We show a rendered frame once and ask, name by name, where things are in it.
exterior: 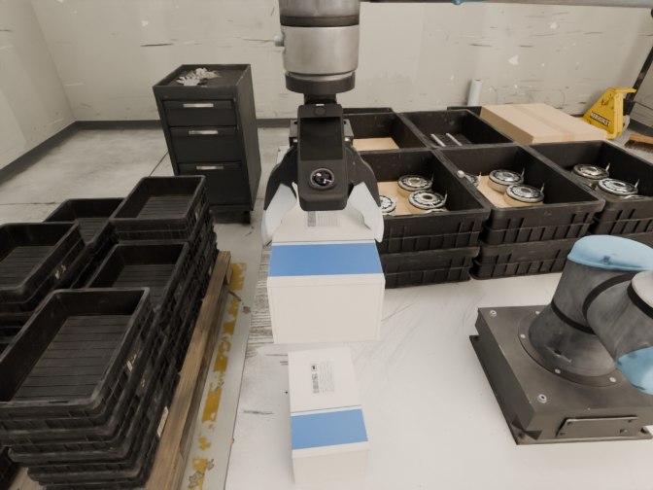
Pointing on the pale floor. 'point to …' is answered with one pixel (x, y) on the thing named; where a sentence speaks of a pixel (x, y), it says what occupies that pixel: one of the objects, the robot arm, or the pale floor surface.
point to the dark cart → (214, 133)
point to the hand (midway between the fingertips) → (323, 247)
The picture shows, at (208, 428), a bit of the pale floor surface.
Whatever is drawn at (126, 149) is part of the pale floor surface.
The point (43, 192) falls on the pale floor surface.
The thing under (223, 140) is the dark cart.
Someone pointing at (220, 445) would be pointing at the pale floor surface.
